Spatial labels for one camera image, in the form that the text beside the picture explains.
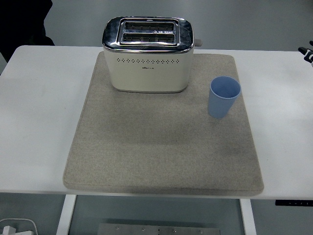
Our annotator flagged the cream and chrome toaster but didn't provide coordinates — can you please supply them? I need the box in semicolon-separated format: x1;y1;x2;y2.
102;16;203;94

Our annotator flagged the person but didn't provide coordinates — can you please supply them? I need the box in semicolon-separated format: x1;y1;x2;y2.
0;0;55;62

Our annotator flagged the grey metal plate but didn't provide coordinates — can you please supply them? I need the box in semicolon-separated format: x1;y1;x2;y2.
97;223;220;235

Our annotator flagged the beige felt table mat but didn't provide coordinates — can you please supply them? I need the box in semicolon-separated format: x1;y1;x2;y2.
63;53;265;197

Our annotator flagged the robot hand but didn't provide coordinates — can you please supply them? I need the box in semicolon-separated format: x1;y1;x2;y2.
298;40;313;67

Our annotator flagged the light blue plastic cup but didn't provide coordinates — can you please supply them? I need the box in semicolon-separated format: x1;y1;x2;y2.
207;76;242;120

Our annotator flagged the white box with cable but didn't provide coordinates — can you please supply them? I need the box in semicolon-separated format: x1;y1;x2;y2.
0;218;38;235

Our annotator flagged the white table leg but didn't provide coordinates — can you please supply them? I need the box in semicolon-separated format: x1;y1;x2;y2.
239;198;257;235
56;194;77;235

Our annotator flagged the black table control panel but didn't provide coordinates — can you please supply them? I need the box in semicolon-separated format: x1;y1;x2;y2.
275;200;313;207

